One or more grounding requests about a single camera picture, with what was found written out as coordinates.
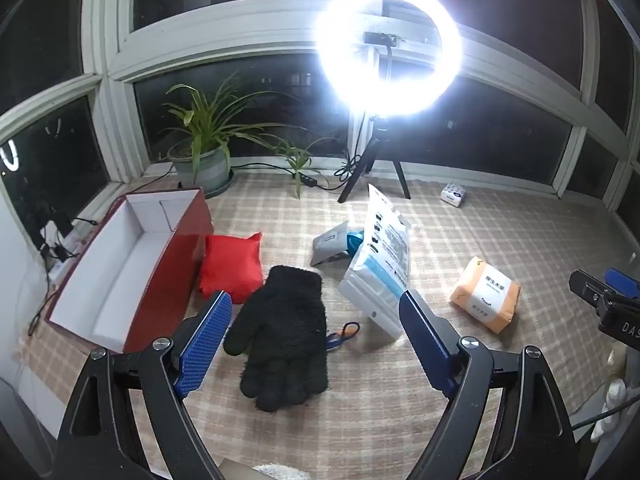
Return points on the white fluffy cloth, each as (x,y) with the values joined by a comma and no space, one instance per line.
(275,472)

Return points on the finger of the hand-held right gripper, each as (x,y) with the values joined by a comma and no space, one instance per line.
(590,290)
(622,282)

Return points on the black power strip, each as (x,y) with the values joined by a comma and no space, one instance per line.
(307,179)

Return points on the white plastic package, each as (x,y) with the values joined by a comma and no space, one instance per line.
(380,270)

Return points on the potted green plant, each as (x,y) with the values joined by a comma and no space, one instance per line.
(202,165)

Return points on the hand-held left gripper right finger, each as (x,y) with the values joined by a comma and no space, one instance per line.
(425,345)

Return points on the red cloth bag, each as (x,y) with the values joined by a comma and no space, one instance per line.
(230,267)

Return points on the grey foil pouch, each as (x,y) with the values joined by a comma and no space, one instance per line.
(327,247)

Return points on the white window frame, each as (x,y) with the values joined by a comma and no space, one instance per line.
(210,15)

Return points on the blue collapsible funnel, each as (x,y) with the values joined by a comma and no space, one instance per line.
(355,242)

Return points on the beige plaid blanket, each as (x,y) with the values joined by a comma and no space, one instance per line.
(450,385)

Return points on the black tripod stand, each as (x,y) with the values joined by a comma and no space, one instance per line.
(380,137)

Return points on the red cardboard box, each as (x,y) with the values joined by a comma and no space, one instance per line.
(185,245)

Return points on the black power adapter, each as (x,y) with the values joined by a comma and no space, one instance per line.
(56,225)

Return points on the white tissue pack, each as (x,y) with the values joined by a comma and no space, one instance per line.
(452,194)

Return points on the black phone clip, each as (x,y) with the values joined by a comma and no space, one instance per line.
(382,39)

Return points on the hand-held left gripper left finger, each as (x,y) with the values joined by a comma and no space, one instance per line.
(207,345)

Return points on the small green plantlet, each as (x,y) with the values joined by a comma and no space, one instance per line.
(300,157)

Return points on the orange tissue pack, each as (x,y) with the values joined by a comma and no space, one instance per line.
(485,295)

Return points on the black fuzzy glove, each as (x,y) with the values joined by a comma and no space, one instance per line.
(282,330)

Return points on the white rounded object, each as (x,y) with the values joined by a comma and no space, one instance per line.
(610,405)

